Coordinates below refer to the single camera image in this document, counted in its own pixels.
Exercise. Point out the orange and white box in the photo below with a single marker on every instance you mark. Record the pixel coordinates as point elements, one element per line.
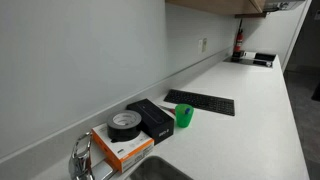
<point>122,155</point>

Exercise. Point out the black keyboard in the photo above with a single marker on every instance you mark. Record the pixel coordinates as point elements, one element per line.
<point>200,101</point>

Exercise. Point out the stainless steel sink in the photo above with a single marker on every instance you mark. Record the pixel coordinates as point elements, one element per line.
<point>156,168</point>

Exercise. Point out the range hood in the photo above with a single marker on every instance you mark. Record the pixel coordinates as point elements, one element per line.
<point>281,5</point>

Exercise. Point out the blue pen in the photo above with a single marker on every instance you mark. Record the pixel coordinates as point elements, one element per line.
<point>187,110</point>

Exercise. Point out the red handled screwdriver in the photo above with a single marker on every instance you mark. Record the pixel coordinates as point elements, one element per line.
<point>168,109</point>

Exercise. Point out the green plastic cup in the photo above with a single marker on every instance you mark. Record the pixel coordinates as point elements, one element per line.
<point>183,120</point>

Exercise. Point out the wooden upper cabinet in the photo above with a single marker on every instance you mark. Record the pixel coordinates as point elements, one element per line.
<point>238,8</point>

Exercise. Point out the black duct tape roll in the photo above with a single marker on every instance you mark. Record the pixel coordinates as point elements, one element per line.
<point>123,125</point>

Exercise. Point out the black rectangular box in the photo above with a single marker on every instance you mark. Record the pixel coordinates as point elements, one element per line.
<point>155,122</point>

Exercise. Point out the chrome faucet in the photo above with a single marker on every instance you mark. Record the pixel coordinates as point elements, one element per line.
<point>80,164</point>

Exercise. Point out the white wall outlet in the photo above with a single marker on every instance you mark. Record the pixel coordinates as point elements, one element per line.
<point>202,45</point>

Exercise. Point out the red fire extinguisher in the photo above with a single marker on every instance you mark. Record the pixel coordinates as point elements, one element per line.
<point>237,53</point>

